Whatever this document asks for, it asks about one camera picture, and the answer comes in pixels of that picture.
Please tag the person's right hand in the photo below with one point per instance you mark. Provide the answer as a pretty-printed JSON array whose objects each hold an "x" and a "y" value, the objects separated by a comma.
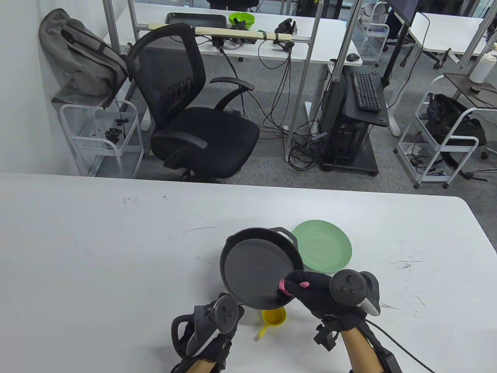
[{"x": 314, "y": 296}]

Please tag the person's left hand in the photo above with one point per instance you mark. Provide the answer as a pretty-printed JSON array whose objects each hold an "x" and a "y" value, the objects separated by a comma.
[{"x": 223, "y": 344}]

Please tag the black cast iron frying pan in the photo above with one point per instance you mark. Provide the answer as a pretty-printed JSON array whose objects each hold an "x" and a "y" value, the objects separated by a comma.
[{"x": 256, "y": 272}]

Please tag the person's right forearm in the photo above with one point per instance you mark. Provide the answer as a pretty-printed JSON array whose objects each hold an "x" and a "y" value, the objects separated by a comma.
[{"x": 361, "y": 349}]

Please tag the black forearm battery pack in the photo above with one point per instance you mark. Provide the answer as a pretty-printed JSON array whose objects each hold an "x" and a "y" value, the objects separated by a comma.
[{"x": 388, "y": 357}]

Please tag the person's left forearm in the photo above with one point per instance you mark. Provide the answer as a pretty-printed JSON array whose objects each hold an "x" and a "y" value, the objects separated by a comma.
[{"x": 202, "y": 366}]

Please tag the grey left hand controller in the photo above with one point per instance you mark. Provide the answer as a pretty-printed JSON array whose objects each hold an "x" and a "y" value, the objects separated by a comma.
[{"x": 223, "y": 314}]

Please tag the grey hand controller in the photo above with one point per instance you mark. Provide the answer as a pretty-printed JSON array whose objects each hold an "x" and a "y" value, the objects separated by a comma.
[
  {"x": 349, "y": 289},
  {"x": 223, "y": 314}
]

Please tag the grey right hand controller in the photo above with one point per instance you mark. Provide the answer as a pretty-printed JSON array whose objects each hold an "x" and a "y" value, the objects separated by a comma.
[{"x": 349, "y": 289}]

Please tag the yellow measuring cup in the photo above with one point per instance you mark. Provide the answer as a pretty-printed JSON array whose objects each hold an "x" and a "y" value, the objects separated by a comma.
[{"x": 275, "y": 315}]

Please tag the light green plate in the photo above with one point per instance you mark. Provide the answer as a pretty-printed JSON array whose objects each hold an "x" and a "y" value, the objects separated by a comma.
[{"x": 326, "y": 248}]

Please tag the black computer stand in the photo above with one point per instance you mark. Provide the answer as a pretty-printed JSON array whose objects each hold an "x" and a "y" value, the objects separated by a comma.
[{"x": 349, "y": 143}]

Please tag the black mesh office chair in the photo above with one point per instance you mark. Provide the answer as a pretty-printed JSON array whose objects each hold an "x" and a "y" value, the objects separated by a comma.
[{"x": 205, "y": 136}]

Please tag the black keyboard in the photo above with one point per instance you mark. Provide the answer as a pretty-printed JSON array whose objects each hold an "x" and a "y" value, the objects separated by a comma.
[{"x": 366, "y": 91}]

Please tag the white cart with brown top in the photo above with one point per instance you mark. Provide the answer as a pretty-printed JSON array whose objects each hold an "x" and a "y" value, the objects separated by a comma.
[{"x": 116, "y": 153}]

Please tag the black bag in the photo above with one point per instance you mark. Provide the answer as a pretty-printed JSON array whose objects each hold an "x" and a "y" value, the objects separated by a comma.
[{"x": 450, "y": 120}]

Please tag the black computer mouse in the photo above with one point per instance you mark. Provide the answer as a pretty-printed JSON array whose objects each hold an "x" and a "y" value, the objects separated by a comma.
[{"x": 352, "y": 57}]

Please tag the long white desk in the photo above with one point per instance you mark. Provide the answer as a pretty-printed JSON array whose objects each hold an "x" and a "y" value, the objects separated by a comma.
[{"x": 310, "y": 35}]

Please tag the small white trolley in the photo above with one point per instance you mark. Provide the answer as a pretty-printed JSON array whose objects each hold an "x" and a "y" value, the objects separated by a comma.
[{"x": 374, "y": 33}]

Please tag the long wooden bar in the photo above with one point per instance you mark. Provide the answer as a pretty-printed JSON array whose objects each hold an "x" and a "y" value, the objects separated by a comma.
[{"x": 233, "y": 33}]

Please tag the white bottle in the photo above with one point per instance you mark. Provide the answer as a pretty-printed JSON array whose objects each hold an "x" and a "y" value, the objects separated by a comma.
[{"x": 481, "y": 68}]

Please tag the bright green bowl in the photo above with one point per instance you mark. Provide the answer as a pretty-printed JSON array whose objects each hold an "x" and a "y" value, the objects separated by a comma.
[{"x": 241, "y": 18}]

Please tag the white desk with black legs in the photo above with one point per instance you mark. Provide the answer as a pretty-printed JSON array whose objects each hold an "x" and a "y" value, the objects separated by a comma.
[{"x": 446, "y": 35}]

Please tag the black tray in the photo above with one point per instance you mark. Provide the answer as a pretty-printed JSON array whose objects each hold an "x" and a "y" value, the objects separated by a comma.
[{"x": 196, "y": 19}]

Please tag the large black monitor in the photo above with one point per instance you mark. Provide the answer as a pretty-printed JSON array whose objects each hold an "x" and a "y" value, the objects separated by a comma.
[{"x": 405, "y": 7}]

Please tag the grey backpack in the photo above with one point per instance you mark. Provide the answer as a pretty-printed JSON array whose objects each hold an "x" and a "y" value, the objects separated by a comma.
[{"x": 77, "y": 58}]

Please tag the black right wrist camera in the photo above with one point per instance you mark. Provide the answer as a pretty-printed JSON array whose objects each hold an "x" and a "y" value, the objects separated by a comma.
[{"x": 326, "y": 336}]

